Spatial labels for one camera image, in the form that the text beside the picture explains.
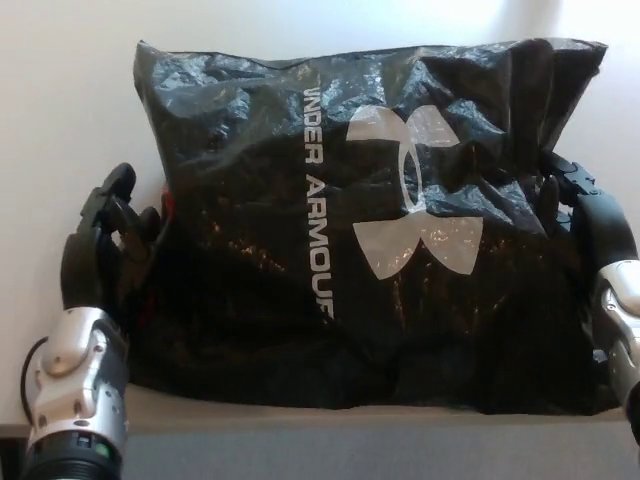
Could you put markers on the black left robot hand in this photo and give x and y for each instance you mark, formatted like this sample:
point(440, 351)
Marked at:
point(82, 260)

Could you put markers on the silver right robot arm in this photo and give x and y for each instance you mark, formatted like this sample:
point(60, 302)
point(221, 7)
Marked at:
point(620, 300)

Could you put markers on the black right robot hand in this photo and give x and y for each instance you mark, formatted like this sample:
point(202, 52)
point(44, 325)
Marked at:
point(602, 225)

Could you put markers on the black Under Armour plastic bag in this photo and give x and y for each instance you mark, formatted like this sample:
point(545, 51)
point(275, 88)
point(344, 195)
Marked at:
point(260, 280)

